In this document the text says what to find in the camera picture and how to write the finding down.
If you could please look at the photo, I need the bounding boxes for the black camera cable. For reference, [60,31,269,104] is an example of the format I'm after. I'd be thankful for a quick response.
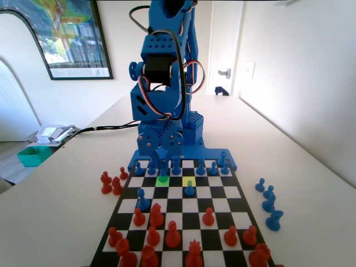
[129,5,187,120]

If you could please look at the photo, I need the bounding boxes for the white wall switch plate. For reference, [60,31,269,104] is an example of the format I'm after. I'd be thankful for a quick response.
[244,61,256,81]

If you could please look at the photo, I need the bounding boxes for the green plastic bin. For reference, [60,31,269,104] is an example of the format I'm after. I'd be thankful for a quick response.
[17,146,53,167]

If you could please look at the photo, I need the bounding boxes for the black cable bundle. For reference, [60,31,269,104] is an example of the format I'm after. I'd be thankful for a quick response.
[61,119,140,148]

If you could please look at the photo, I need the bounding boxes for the red bishop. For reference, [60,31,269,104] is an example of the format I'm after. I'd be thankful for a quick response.
[100,171,113,195]
[165,220,181,248]

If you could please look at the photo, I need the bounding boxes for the blue queen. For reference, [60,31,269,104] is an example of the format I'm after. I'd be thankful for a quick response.
[156,147,169,186]

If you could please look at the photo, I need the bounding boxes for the red rook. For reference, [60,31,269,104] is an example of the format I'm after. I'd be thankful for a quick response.
[248,243,272,267]
[115,238,139,267]

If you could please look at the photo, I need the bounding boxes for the red white black servo wires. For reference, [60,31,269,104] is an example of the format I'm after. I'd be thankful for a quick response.
[137,5,206,119]

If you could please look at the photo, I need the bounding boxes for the blue bishop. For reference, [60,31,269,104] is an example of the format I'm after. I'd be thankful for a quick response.
[195,157,206,176]
[135,187,150,212]

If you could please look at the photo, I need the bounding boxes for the black white chessboard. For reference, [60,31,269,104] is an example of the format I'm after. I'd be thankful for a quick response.
[88,158,276,267]

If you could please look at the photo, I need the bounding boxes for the red queen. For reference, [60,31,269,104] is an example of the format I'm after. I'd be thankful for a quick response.
[184,239,203,267]

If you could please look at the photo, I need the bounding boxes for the white arched panel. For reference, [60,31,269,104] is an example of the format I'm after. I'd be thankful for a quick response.
[0,10,52,143]

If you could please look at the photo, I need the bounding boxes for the framed poster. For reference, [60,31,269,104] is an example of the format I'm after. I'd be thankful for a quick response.
[0,0,114,81]

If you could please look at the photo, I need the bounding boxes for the white door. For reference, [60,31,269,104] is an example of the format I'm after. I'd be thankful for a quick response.
[207,0,245,97]

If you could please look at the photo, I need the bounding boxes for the silver door handle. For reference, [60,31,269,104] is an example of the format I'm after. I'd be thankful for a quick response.
[217,67,232,80]

